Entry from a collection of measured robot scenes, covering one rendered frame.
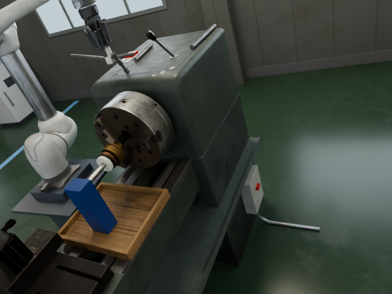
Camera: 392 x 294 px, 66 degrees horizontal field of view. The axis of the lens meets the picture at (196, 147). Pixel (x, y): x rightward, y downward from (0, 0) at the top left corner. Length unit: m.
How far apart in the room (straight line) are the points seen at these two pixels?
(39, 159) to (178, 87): 0.86
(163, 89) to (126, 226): 0.55
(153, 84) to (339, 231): 1.44
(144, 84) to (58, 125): 0.71
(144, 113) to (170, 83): 0.16
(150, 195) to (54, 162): 0.67
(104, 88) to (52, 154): 0.50
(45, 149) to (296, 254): 1.52
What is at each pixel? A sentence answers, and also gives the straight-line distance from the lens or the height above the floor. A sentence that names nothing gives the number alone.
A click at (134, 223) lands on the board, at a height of 0.88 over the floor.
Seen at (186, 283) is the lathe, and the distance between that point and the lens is 1.38.
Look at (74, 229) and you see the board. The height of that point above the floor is 0.88.
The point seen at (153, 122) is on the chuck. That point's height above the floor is 1.14.
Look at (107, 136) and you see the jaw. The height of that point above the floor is 1.14.
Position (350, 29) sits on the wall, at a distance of 3.85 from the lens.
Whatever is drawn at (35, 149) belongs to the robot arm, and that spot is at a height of 1.04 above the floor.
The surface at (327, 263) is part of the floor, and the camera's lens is 1.98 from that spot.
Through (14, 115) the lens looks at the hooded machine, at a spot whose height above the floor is 0.18.
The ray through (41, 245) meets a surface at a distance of 1.14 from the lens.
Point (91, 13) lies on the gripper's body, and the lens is 1.36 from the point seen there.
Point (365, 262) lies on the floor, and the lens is 2.01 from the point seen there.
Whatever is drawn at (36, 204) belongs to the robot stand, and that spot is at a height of 0.75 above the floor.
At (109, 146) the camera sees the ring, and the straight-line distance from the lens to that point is 1.20.
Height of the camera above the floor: 1.67
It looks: 34 degrees down
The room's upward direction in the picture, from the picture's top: 19 degrees counter-clockwise
